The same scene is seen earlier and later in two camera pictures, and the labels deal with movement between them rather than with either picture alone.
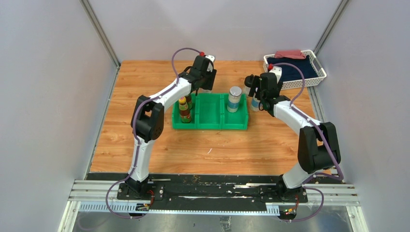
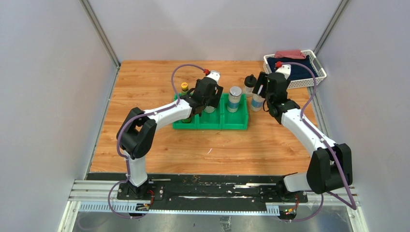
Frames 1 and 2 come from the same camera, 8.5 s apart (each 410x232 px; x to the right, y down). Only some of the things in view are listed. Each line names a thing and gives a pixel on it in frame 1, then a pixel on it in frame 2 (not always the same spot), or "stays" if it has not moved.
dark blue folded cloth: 289,73 stays
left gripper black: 208,85 to 215,95
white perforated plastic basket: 295,83 stays
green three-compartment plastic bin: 209,111 stays
